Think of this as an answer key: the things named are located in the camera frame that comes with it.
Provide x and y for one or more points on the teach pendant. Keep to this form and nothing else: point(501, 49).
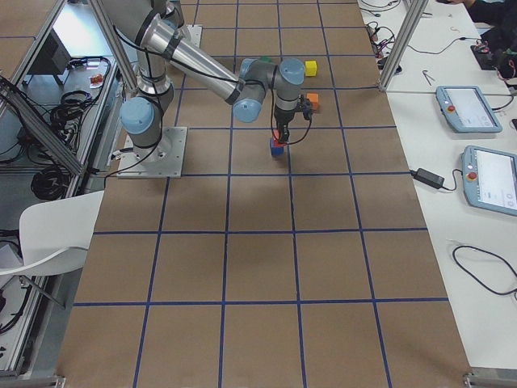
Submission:
point(489, 179)
point(466, 110)

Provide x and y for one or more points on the blue block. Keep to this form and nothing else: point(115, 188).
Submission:
point(276, 148)

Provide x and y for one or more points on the black monitor box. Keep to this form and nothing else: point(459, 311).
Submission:
point(52, 59)

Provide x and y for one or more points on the aluminium frame post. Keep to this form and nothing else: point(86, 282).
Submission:
point(408, 26)

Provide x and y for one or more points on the black power adapter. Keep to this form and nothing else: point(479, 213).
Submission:
point(429, 178)

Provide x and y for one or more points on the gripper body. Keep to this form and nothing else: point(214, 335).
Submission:
point(282, 118)

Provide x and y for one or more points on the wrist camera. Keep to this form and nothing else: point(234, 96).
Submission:
point(306, 107)

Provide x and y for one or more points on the orange block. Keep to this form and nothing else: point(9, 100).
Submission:
point(313, 98)

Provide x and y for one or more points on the yellow block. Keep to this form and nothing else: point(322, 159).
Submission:
point(311, 68)

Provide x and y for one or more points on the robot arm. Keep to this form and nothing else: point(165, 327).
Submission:
point(156, 30)

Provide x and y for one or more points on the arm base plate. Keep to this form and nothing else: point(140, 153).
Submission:
point(192, 33)
point(165, 161)

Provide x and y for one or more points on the upper teach pendant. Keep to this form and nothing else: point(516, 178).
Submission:
point(466, 110)

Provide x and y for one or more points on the white chair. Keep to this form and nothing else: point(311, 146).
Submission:
point(55, 236)

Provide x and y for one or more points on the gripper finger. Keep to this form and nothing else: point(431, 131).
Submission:
point(284, 134)

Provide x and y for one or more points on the lower teach pendant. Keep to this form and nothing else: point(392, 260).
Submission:
point(489, 179)

